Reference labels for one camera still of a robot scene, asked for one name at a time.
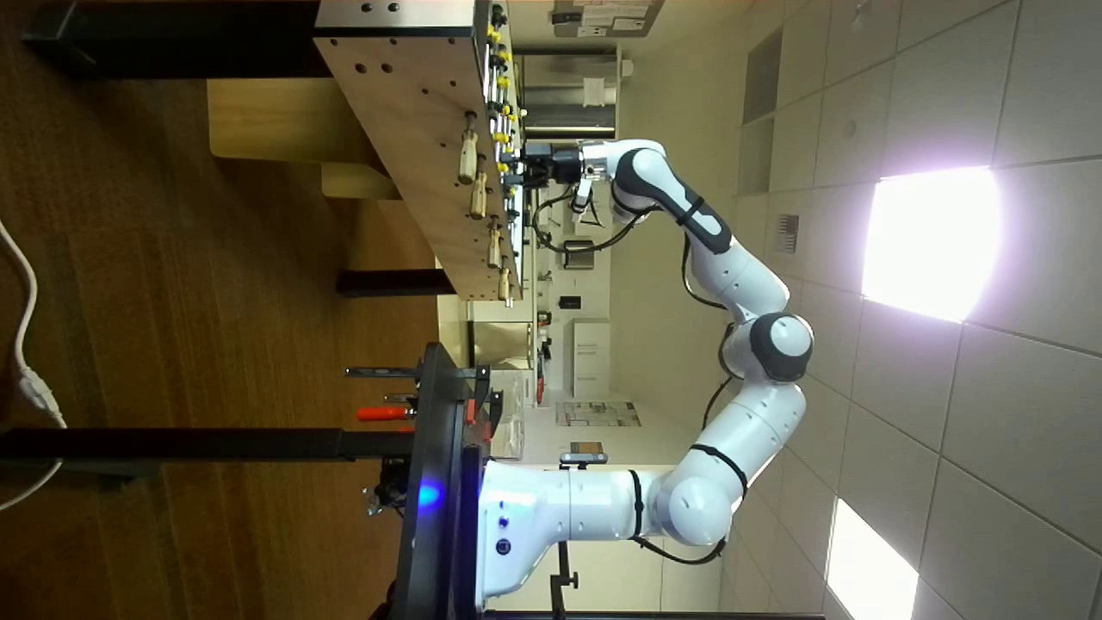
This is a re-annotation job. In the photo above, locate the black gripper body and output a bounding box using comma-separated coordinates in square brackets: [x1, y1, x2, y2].
[536, 141, 594, 185]

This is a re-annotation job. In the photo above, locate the gray shelf cabinet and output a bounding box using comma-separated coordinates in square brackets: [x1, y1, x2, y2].
[514, 42, 630, 141]

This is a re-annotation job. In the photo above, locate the white cabinet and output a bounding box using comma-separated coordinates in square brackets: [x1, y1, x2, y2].
[529, 141, 615, 302]

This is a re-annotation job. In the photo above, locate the beige foosball table body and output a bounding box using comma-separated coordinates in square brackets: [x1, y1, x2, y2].
[309, 0, 534, 302]

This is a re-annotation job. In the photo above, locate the small light wooden box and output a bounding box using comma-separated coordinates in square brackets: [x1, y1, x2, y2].
[320, 162, 403, 205]

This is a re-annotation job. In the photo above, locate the dark ceiling vent panel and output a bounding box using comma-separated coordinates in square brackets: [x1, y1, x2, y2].
[739, 24, 788, 128]

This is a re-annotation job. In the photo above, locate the small ceiling sensor box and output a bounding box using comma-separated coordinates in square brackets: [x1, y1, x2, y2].
[773, 210, 805, 260]

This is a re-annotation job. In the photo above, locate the large light wooden box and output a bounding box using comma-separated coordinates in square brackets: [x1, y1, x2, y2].
[202, 78, 389, 166]

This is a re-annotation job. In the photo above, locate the printed paper poster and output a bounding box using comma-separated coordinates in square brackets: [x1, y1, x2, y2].
[553, 394, 643, 432]

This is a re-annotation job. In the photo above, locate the gray metal clamp bar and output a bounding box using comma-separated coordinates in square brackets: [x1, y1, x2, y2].
[340, 365, 424, 381]

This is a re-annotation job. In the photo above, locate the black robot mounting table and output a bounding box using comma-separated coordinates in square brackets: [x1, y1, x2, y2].
[389, 340, 497, 620]

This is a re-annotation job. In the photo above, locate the black screw clamp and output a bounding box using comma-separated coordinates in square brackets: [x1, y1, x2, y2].
[361, 455, 420, 519]

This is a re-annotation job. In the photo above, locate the bright ceiling light panel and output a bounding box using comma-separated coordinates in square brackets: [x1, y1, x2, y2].
[857, 162, 1005, 329]
[823, 497, 924, 620]

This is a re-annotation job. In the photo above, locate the black tripod stand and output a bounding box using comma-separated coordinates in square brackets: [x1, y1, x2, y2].
[544, 534, 582, 620]

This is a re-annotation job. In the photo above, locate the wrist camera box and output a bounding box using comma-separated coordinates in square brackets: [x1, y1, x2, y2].
[568, 169, 609, 208]

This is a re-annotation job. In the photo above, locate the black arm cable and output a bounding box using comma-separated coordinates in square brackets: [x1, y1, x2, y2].
[529, 185, 796, 569]

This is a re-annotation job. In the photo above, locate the gray wall box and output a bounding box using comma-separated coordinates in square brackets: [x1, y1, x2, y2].
[557, 239, 598, 275]

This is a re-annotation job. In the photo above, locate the red clamp handle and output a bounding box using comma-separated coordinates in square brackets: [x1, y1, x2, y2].
[354, 400, 420, 424]

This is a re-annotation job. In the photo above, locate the white power cable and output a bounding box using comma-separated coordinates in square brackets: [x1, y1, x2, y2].
[0, 219, 68, 517]

